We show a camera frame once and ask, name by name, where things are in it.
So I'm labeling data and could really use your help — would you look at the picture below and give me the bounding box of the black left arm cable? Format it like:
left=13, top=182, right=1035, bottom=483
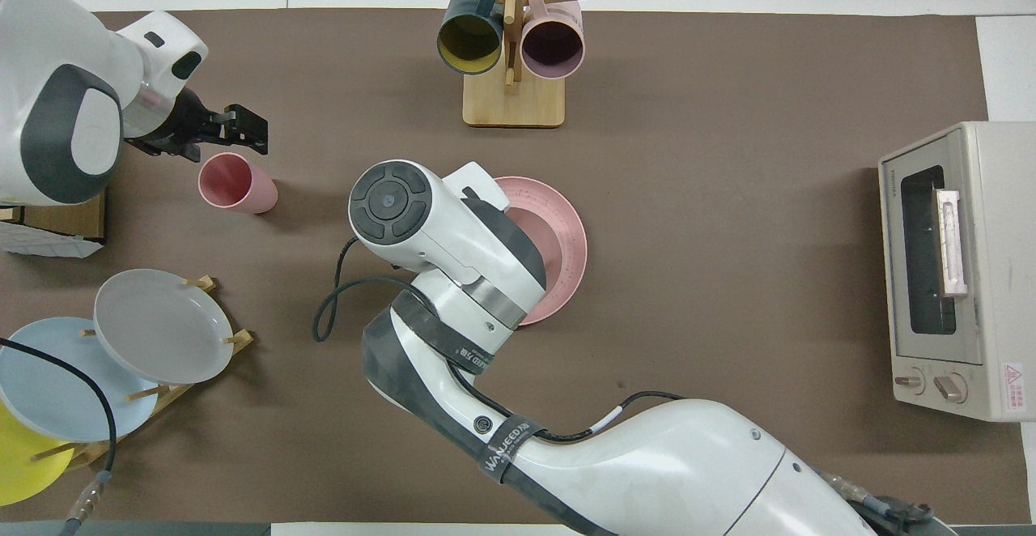
left=0, top=337, right=118, bottom=536

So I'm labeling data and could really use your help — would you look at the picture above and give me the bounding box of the toaster oven door handle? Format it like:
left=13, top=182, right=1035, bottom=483
left=936, top=188, right=970, bottom=298

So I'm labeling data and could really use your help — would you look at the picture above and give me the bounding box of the wooden shelf with wire basket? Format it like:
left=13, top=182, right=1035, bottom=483
left=0, top=192, right=107, bottom=245

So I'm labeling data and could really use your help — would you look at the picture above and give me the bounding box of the pink cup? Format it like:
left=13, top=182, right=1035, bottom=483
left=198, top=152, right=278, bottom=215

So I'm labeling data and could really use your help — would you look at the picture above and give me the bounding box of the white toaster oven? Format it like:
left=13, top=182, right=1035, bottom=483
left=878, top=121, right=1036, bottom=423

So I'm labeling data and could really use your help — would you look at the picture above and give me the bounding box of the dark teal mug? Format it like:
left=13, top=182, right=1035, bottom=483
left=437, top=0, right=505, bottom=76

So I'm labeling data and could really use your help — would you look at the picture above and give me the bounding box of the wooden plate rack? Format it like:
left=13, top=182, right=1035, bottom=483
left=32, top=275, right=254, bottom=472

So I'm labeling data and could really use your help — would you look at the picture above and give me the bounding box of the light blue plate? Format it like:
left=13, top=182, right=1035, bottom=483
left=0, top=317, right=159, bottom=443

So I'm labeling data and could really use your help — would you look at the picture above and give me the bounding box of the wooden mug tree stand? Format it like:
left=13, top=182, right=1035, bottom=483
left=435, top=0, right=592, bottom=129

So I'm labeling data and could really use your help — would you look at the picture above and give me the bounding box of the white patterned cloth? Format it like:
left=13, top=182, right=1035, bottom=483
left=0, top=220, right=104, bottom=259

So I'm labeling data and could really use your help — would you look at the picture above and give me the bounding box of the grey plate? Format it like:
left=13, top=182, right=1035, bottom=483
left=94, top=269, right=236, bottom=385

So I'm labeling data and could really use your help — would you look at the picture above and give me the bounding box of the pink plate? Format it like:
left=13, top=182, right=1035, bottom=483
left=492, top=176, right=588, bottom=327

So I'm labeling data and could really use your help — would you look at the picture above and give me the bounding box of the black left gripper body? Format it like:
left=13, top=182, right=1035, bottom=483
left=125, top=87, right=240, bottom=163

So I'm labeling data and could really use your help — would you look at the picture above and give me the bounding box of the brown table mat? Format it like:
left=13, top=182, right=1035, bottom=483
left=0, top=8, right=1033, bottom=525

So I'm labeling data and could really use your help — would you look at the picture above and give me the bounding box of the yellow plate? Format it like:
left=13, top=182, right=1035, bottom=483
left=0, top=400, right=78, bottom=508

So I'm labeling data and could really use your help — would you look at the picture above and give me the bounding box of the light pink mug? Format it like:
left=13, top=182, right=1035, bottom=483
left=520, top=0, right=585, bottom=81

